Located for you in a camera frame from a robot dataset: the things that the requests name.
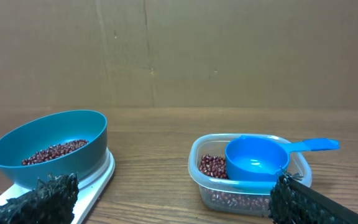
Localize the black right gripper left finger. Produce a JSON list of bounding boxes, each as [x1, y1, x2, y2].
[[0, 174, 79, 224]]

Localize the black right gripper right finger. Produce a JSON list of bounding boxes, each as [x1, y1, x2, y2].
[[268, 171, 358, 224]]

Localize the blue plastic measuring scoop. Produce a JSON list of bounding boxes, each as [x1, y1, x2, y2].
[[225, 136, 340, 182]]

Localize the red beans in bowl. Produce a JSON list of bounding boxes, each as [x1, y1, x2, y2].
[[21, 139, 88, 166]]

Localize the teal plastic bowl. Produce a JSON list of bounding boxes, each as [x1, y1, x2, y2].
[[0, 110, 108, 189]]

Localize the clear plastic food container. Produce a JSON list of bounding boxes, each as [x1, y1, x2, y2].
[[188, 133, 312, 217]]

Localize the red adzuki beans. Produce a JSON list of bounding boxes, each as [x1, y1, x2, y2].
[[198, 154, 270, 211]]

